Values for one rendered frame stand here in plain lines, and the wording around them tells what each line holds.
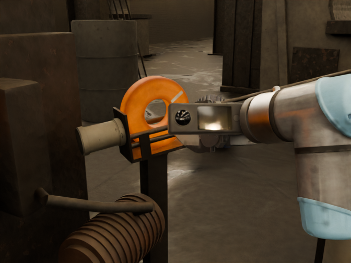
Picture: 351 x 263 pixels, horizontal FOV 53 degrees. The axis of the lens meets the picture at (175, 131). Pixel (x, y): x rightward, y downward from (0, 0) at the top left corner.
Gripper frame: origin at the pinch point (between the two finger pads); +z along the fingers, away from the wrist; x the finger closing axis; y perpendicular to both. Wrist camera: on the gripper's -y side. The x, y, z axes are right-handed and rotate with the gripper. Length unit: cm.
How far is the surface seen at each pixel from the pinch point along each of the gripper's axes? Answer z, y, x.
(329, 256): -6.4, 36.6, -29.3
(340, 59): 80, 200, 59
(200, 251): 61, 52, -43
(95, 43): 218, 74, 95
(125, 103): 9.5, -5.6, 6.7
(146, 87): 7.3, -1.7, 9.8
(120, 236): 6.4, -9.4, -19.1
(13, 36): 15.6, -25.7, 19.6
